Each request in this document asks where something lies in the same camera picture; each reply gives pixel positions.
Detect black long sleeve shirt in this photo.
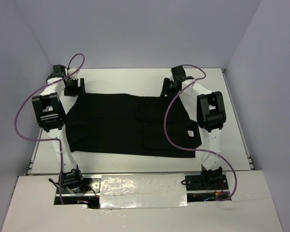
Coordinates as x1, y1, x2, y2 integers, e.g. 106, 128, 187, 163
65, 94, 202, 158

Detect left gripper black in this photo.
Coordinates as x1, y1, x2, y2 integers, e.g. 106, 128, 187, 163
64, 78, 87, 97

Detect aluminium rail edge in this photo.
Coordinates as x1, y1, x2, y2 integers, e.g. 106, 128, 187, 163
27, 142, 39, 175
221, 69, 255, 170

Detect purple cable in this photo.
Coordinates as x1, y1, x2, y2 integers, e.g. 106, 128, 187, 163
163, 64, 238, 201
14, 53, 86, 205

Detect white foam board front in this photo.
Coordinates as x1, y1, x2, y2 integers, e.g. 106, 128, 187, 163
2, 171, 282, 232

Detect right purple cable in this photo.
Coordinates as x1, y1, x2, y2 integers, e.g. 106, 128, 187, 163
163, 64, 238, 201

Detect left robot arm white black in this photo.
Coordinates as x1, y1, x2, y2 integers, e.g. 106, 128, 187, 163
31, 65, 86, 193

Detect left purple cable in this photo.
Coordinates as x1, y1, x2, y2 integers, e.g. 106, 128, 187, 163
14, 53, 86, 205

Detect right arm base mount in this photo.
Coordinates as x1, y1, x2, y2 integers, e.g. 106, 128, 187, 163
181, 174, 229, 193

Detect aluminium rail left edge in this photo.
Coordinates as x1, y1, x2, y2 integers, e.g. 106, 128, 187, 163
27, 142, 39, 175

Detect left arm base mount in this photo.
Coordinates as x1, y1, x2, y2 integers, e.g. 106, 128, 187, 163
48, 175, 102, 206

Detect aluminium rail right edge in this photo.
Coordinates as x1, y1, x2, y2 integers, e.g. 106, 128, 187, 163
221, 69, 255, 170

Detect silver foil sheet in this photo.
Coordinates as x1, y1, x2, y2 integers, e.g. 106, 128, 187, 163
100, 174, 188, 209

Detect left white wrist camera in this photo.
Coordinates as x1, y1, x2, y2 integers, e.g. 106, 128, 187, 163
68, 68, 80, 80

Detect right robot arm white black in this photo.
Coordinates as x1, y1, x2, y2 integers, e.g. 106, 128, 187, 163
161, 65, 226, 189

